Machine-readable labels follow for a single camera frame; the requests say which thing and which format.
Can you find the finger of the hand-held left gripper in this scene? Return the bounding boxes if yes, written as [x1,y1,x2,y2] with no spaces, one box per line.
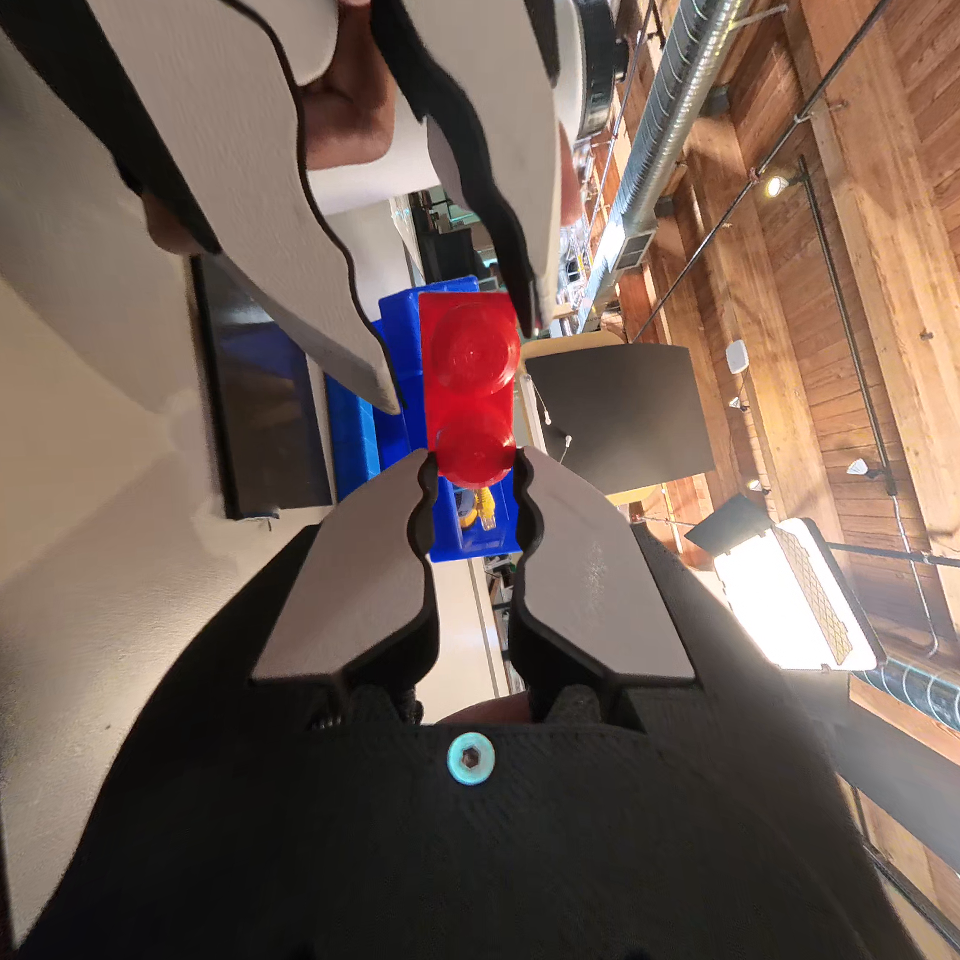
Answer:
[86,0,404,416]
[369,0,564,339]

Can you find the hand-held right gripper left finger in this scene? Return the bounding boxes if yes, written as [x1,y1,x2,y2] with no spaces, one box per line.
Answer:
[251,448,442,710]

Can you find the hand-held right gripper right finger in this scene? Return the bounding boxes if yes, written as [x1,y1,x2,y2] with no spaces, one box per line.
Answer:
[508,444,699,717]

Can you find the red toy brick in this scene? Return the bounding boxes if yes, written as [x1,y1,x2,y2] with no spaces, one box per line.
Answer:
[417,291,522,487]

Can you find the person's left hand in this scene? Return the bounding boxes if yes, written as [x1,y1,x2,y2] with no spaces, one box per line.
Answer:
[298,0,399,172]

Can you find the blue plastic bin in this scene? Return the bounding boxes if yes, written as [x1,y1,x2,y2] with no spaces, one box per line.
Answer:
[324,276,524,564]

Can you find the studio light panel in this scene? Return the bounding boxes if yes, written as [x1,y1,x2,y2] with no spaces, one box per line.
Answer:
[686,491,888,674]

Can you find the black panel with wooden rim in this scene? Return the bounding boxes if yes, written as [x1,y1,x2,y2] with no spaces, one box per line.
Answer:
[519,331,717,505]

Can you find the black flat screen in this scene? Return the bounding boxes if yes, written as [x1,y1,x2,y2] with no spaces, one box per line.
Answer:
[191,253,336,520]

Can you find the yellow cable plug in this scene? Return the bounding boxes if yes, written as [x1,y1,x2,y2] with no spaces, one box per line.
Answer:
[459,486,500,532]

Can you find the long silver spiral duct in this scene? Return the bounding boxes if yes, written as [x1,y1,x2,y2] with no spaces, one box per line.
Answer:
[577,0,751,331]

